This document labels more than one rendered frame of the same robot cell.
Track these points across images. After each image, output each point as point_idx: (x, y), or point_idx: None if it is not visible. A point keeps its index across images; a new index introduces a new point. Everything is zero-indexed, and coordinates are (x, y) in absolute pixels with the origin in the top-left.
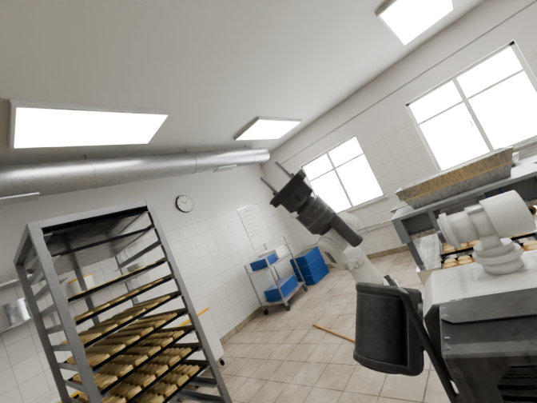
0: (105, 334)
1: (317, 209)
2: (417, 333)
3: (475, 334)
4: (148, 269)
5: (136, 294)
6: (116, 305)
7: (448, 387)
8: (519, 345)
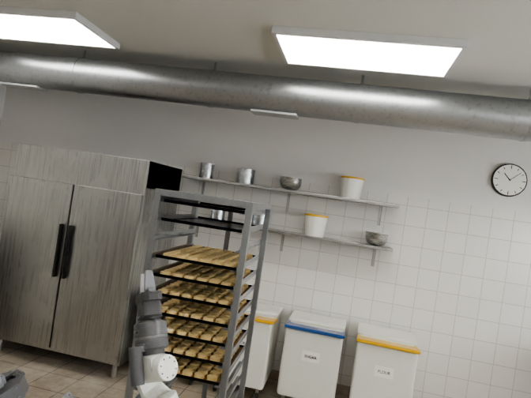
0: (163, 294)
1: (136, 332)
2: None
3: None
4: (218, 267)
5: (197, 282)
6: (180, 279)
7: None
8: None
